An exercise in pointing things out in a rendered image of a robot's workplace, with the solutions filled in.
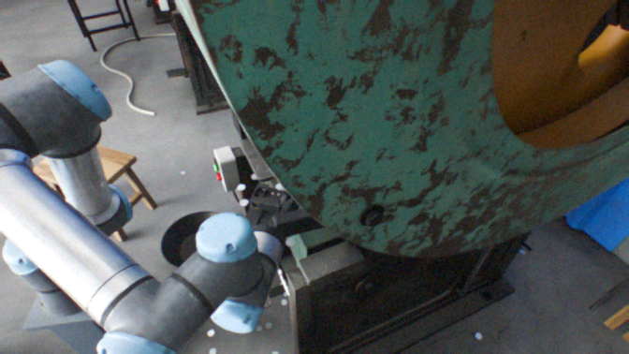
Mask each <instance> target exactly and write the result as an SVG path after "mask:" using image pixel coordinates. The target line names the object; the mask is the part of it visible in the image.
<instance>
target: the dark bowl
mask: <svg viewBox="0 0 629 354"><path fill-rule="evenodd" d="M214 215H217V213H214V212H196V213H191V214H188V215H184V216H182V217H181V218H179V219H177V220H176V221H175V222H173V223H172V224H171V225H170V226H169V227H168V229H167V230H166V231H165V233H164V235H163V237H162V240H161V252H162V255H163V257H164V259H165V260H166V261H167V262H168V263H169V264H171V265H172V266H175V267H177V268H180V267H181V266H182V265H183V264H184V263H185V262H186V261H187V260H188V259H189V257H190V256H191V255H192V254H194V253H195V252H197V251H198V249H197V234H198V231H199V229H200V227H201V225H202V224H203V223H204V222H205V221H206V220H208V219H209V218H211V217H212V216H214Z"/></svg>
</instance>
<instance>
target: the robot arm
mask: <svg viewBox="0 0 629 354"><path fill-rule="evenodd" d="M111 116H112V108H111V106H110V103H109V102H108V100H107V99H106V97H105V96H104V94H103V93H101V92H100V90H99V89H98V87H97V86H96V84H95V83H94V82H93V81H92V80H91V79H90V77H89V76H88V75H87V74H86V73H84V72H83V71H82V70H81V69H80V68H79V67H77V66H76V65H74V64H71V63H69V62H68V61H64V60H58V61H55V62H52V63H49V64H46V65H44V66H43V65H38V66H37V67H36V68H33V69H30V70H28V71H25V72H23V73H21V74H18V75H16V76H13V77H11V78H8V79H4V80H2V81H0V231H1V232H2V233H3V234H4V235H5V236H7V237H8V239H7V241H6V242H5V245H4V247H3V251H2V254H3V258H4V260H5V262H6V263H7V265H9V266H10V268H11V270H12V271H13V272H14V273H16V274H18V275H19V276H20V277H21V278H22V279H23V280H24V281H25V282H27V283H28V284H29V285H30V286H31V287H32V288H33V289H34V290H35V291H36V293H37V298H38V302H39V304H40V306H41V307H42V309H43V310H45V311H46V312H47V313H48V314H51V315H53V316H56V317H66V316H70V315H74V314H76V313H78V312H81V311H83V310H85V311H86V312H87V313H88V314H89V315H90V316H91V317H92V318H93V319H94V320H95V321H96V322H97V323H98V324H99V325H100V326H102V327H103V328H104V329H105V330H106V331H107V332H106V333H105V336H104V338H103V339H102V340H101V341H100V342H99V344H98V346H97V351H98V352H99V354H178V353H179V352H180V351H181V350H182V349H183V348H184V346H185V345H186V344H187V343H188V342H189V341H190V340H191V339H192V337H193V336H194V335H195V334H196V333H197V332H198V331H199V329H200V328H201V327H202V326H203V325H204V324H205V322H206V321H207V320H208V318H209V317H211V318H212V320H213V321H214V322H215V323H216V324H218V325H220V326H222V328H223V329H225V330H228V331H230V332H236V333H248V332H250V331H252V330H253V329H254V328H255V327H256V325H257V322H258V321H259V318H260V316H261V313H262V312H264V309H263V308H264V306H265V303H266V300H267V298H268V295H269V292H270V289H271V284H272V281H273V278H274V276H275V273H276V270H277V268H278V265H279V262H280V259H282V256H283V254H284V251H285V244H286V239H285V238H287V237H291V236H295V235H299V234H302V233H305V232H309V231H313V230H317V229H322V228H325V227H324V226H323V225H322V224H320V223H319V222H318V221H316V220H315V219H314V218H313V217H311V216H310V215H309V214H308V213H307V212H306V211H305V210H304V209H302V210H299V207H300V206H299V205H298V203H297V202H296V201H294V199H293V198H292V197H291V196H290V195H289V194H288V193H287V192H286V191H285V189H284V188H283V187H282V186H281V185H280V184H278V185H276V188H271V187H270V185H269V184H258V186H257V187H256V190H255V192H254V194H253V196H252V197H251V198H250V199H249V205H250V207H249V210H248V212H247V214H246V216H245V217H243V216H242V215H240V214H234V213H222V214H217V215H214V216H212V217H211V218H209V219H208V220H206V221H205V222H204V223H203V224H202V225H201V227H200V229H199V231H198V234H197V249H198V251H197V252H195V253H194V254H192V255H191V256H190V257H189V259H188V260H187V261H186V262H185V263H184V264H183V265H182V266H181V267H180V268H178V269H177V270H176V271H175V272H174V273H173V274H172V275H171V276H170V277H168V278H167V279H166V280H165V281H164V282H163V283H161V282H160V281H158V280H157V279H156V278H155V277H154V276H153V275H152V274H150V273H148V272H147V271H146V270H145V269H144V268H143V267H141V266H140V265H139V264H138V263H137V262H136V261H135V260H133V259H132V258H131V257H130V256H129V255H128V254H127V253H126V252H125V251H124V250H123V249H122V248H121V247H120V246H119V245H117V244H116V243H115V242H114V241H113V240H112V239H111V238H110V236H111V235H113V234H114V232H115V231H117V230H118V229H121V228H122V227H124V226H125V224H126V223H127V222H128V221H130V220H131V218H132V216H133V209H132V206H131V204H130V203H129V200H128V199H127V197H126V196H125V195H124V193H123V192H122V191H121V190H120V189H119V188H117V187H116V186H114V185H112V184H108V181H107V177H106V174H105V171H104V168H103V165H102V161H101V158H100V153H99V151H98V147H97V144H98V143H99V142H100V140H101V138H102V128H101V123H103V122H107V121H108V119H109V118H110V117H111ZM38 155H41V156H43V157H46V160H47V162H48V164H49V166H50V168H51V171H52V173H53V175H54V177H55V179H56V181H57V183H58V184H59V186H60V188H61V190H62V192H64V194H65V196H66V199H65V198H64V197H62V196H61V195H60V194H58V193H57V192H56V191H55V190H54V189H53V188H52V187H51V186H49V185H48V184H47V183H46V182H45V181H44V180H42V179H41V178H40V177H39V176H38V175H37V174H36V173H35V172H34V169H35V168H34V163H33V161H31V159H33V158H34V157H36V156H38ZM258 188H261V189H266V190H265V191H262V190H260V191H259V197H255V195H256V192H257V190H258ZM254 203H256V204H257V205H258V206H255V205H254Z"/></svg>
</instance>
